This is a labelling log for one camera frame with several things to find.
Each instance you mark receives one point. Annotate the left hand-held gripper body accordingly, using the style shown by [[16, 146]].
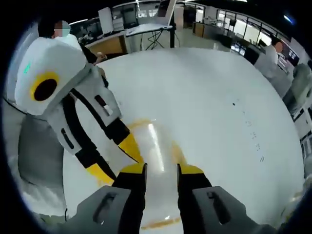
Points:
[[56, 63]]

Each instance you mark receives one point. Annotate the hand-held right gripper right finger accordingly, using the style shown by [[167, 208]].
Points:
[[209, 207]]

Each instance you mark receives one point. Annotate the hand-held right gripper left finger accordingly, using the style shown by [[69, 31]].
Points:
[[114, 212]]

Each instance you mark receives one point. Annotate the grey mesh office chair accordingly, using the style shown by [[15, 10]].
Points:
[[39, 146]]

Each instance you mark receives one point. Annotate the wooden desk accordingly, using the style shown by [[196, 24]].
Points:
[[109, 45]]

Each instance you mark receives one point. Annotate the white upright box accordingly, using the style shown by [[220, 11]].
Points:
[[105, 20]]

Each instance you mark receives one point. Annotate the white desk black legs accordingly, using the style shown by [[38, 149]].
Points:
[[143, 29]]

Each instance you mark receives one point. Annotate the dark desktop monitor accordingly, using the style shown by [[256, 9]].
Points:
[[130, 18]]

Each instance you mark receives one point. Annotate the black pole stand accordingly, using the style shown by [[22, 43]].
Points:
[[172, 36]]

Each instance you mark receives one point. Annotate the large display screen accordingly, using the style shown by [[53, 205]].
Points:
[[165, 12]]

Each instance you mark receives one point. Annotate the wooden counter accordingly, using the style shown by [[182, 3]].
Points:
[[198, 29]]

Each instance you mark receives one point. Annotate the white shelf unit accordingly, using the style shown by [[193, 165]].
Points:
[[304, 136]]

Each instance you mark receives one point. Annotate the dark wall screen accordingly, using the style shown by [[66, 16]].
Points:
[[291, 56]]

